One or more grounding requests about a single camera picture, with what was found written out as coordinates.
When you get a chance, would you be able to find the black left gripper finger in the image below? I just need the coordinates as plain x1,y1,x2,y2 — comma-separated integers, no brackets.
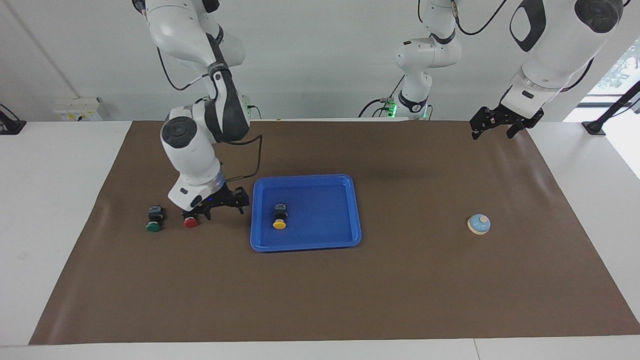
469,105,496,142
506,109,545,140

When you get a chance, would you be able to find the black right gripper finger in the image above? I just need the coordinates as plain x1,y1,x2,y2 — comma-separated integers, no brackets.
227,187,250,215
182,199,213,223

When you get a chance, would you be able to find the yellow push button switch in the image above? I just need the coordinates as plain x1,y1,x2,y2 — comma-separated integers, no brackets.
272,202,289,230

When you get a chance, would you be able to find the green push button switch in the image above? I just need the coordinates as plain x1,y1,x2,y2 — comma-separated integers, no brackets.
145,204,164,233

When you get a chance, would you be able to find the light blue desk bell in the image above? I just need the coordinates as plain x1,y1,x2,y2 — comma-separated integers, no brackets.
467,213,492,236

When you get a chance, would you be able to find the blue plastic tray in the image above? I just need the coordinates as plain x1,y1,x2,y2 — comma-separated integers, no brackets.
250,174,362,253

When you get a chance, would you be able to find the window with green foliage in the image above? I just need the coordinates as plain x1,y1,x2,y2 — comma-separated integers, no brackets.
587,40,640,96

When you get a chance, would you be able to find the brown table mat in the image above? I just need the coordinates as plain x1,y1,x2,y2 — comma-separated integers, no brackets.
28,120,640,346

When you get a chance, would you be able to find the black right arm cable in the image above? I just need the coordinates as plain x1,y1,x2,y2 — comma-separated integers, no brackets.
156,45,264,182

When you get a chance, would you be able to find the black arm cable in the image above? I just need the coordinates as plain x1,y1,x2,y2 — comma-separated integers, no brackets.
450,0,597,96
156,45,264,182

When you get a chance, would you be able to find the black camera stand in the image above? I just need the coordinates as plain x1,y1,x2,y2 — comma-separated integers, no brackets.
582,80,640,136

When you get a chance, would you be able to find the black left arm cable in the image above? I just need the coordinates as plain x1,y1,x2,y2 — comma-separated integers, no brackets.
450,0,597,96

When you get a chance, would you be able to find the black base cable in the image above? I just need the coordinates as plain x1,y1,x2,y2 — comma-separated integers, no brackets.
357,75,406,119

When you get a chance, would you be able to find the white wall socket box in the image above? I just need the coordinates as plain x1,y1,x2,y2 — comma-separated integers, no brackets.
54,97,103,122

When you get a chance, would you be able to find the black table clamp mount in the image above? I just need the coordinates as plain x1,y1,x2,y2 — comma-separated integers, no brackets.
0,103,27,136

